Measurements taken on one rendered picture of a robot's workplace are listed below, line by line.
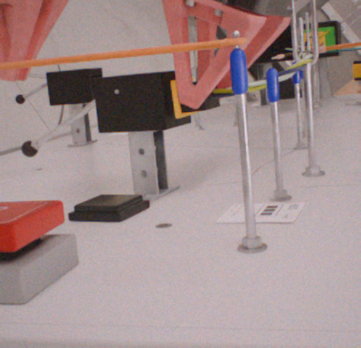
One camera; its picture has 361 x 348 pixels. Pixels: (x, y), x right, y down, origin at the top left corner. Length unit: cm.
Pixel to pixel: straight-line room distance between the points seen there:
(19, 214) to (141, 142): 19
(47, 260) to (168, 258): 6
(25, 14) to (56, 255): 24
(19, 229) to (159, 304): 7
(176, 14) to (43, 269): 20
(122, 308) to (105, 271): 5
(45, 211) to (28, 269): 3
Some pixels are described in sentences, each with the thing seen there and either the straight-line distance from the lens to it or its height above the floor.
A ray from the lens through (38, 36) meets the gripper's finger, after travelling 54.
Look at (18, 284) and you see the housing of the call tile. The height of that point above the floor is 112.
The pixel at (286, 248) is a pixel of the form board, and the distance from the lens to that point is 33.
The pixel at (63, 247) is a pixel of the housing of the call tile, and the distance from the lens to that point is 32.
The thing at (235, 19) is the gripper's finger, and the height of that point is 124.
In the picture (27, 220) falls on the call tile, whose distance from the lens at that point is 30.
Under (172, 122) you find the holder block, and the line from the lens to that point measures 46.
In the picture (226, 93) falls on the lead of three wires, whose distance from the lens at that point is 45.
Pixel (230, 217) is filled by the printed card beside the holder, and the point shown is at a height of 117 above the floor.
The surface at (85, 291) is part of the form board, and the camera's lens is 30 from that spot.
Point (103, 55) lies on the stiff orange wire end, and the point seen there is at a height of 119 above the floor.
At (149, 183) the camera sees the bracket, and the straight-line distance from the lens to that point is 48.
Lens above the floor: 129
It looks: 19 degrees down
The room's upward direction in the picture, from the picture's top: 50 degrees clockwise
